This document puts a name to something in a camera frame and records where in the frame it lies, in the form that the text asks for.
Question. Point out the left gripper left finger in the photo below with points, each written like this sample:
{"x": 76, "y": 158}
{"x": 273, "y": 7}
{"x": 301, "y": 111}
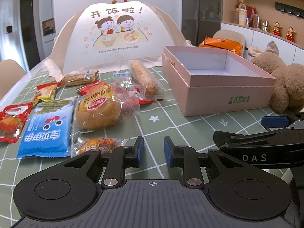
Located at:
{"x": 70, "y": 188}

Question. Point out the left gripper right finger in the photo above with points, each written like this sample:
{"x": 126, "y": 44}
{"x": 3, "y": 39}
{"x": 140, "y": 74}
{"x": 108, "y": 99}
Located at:
{"x": 236, "y": 188}

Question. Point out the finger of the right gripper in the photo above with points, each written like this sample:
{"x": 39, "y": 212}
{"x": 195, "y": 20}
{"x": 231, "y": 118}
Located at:
{"x": 275, "y": 122}

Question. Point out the small orange snack packet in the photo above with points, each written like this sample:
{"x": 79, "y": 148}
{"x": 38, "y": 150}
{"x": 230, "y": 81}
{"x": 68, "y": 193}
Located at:
{"x": 104, "y": 144}

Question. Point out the blue seaweed snack bag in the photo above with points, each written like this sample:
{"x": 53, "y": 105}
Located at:
{"x": 48, "y": 132}

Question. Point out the packaged round bread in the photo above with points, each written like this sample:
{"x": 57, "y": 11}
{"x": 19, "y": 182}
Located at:
{"x": 108, "y": 105}

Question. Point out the red chicken snack packet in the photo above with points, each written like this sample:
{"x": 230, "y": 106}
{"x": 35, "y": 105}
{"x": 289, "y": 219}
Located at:
{"x": 13, "y": 118}

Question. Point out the yellow red candy packet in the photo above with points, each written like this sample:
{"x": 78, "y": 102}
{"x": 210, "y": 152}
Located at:
{"x": 45, "y": 92}

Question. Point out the clear cracker pack red ends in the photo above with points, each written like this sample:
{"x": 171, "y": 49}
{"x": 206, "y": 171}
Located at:
{"x": 79, "y": 78}

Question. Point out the long biscuit pack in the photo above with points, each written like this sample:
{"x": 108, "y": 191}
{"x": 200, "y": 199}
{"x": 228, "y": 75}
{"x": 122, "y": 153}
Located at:
{"x": 148, "y": 84}

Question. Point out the brown teddy bear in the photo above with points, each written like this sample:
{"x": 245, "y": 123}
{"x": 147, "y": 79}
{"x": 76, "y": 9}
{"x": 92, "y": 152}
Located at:
{"x": 289, "y": 88}

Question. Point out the orange snack bag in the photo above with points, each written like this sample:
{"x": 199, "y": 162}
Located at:
{"x": 221, "y": 43}

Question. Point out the pink cardboard box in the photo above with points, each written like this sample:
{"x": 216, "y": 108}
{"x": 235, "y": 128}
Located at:
{"x": 209, "y": 80}

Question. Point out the red gold figurine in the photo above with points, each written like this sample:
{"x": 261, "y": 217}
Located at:
{"x": 290, "y": 35}
{"x": 277, "y": 29}

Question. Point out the metal tin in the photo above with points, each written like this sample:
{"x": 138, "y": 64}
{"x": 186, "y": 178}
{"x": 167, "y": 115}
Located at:
{"x": 264, "y": 24}

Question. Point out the beige chair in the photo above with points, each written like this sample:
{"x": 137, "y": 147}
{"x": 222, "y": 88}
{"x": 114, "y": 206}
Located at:
{"x": 231, "y": 35}
{"x": 10, "y": 73}

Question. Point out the yellow white jar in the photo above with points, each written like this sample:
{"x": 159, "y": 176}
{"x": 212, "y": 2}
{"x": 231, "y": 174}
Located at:
{"x": 242, "y": 17}

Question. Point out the green white small packet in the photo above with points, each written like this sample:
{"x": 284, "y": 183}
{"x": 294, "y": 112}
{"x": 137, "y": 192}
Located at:
{"x": 125, "y": 80}

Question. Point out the beige chair at left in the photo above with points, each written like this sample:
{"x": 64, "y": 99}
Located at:
{"x": 10, "y": 73}

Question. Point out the dark glass cabinet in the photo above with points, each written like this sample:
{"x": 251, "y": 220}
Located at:
{"x": 200, "y": 18}

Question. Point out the white mesh food cover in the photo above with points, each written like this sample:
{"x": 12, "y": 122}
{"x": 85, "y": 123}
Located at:
{"x": 106, "y": 36}

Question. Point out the wooden wall shelf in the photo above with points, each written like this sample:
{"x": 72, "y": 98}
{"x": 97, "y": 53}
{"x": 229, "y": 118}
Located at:
{"x": 266, "y": 10}

